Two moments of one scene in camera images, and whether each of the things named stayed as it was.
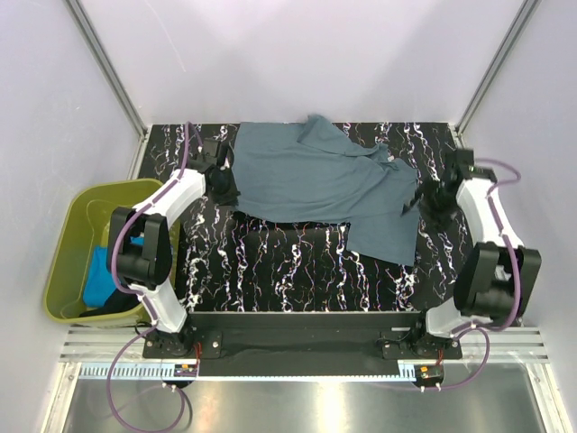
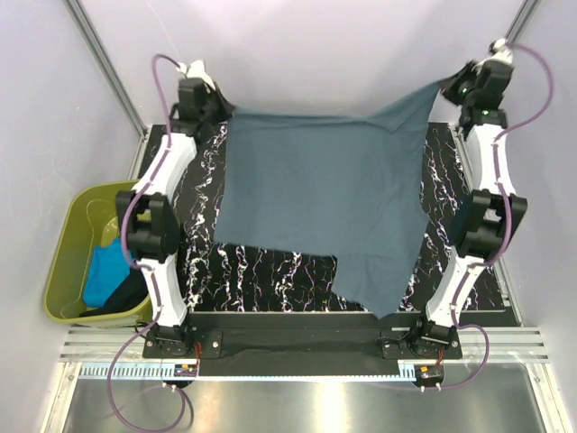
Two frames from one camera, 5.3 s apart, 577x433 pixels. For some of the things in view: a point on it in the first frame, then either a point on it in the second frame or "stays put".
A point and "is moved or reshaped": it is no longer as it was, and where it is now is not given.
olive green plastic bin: (83, 225) stays put
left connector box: (185, 370) stays put
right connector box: (428, 374) stays put
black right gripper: (430, 217) to (448, 90)
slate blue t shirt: (309, 171) is moved or reshaped
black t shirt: (116, 301) stays put
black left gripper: (230, 198) to (225, 108)
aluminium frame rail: (125, 345) stays put
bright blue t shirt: (101, 284) stays put
